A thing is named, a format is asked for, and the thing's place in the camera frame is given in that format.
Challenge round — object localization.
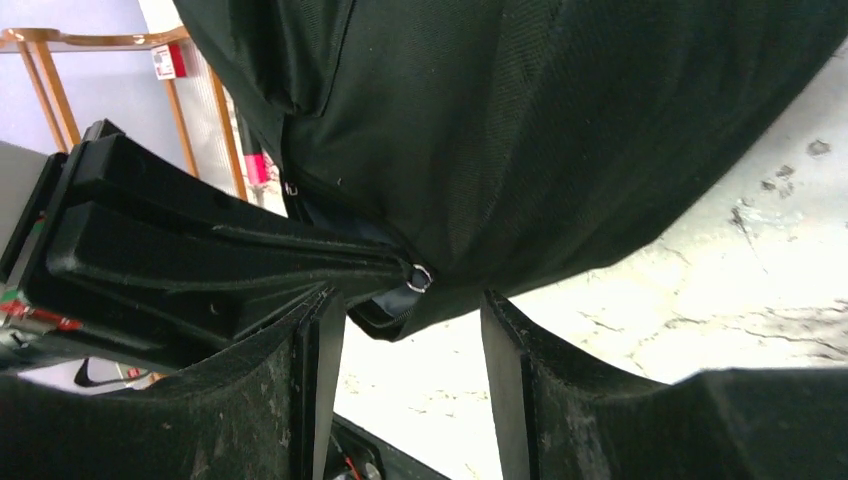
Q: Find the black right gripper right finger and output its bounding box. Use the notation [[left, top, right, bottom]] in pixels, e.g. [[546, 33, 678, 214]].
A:
[[480, 291, 847, 479]]

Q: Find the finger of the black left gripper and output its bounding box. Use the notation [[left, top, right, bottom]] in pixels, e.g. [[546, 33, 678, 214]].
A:
[[72, 135, 405, 264], [46, 201, 411, 344]]

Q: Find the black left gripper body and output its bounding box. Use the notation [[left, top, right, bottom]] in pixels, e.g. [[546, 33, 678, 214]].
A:
[[1, 119, 199, 373]]

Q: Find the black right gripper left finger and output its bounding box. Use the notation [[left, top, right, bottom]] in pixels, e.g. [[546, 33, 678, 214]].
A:
[[1, 288, 345, 479]]

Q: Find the black student backpack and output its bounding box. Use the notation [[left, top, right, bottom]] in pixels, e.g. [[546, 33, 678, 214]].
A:
[[175, 1, 847, 341]]

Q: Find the pink black marker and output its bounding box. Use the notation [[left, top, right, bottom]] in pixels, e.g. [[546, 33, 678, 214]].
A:
[[236, 111, 270, 187]]

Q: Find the white red small box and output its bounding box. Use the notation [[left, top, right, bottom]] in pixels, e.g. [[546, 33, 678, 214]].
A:
[[150, 43, 187, 81]]

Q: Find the orange wooden rack shelf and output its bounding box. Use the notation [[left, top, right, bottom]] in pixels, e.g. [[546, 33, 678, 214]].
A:
[[1, 26, 249, 200]]

